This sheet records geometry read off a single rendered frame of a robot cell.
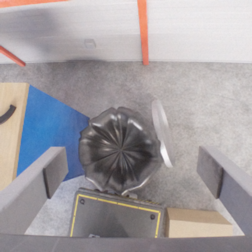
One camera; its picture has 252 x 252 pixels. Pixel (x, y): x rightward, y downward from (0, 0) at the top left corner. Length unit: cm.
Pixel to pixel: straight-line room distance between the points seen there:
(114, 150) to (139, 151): 17
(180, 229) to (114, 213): 50
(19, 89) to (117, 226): 113
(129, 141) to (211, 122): 91
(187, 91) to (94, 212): 136
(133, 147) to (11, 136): 69
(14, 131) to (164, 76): 140
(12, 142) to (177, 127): 132
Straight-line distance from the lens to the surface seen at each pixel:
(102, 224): 151
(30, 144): 105
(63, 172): 17
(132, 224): 147
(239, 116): 190
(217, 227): 156
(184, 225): 150
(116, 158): 118
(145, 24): 139
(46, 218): 208
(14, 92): 104
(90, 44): 165
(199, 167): 17
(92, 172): 109
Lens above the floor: 168
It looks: 78 degrees down
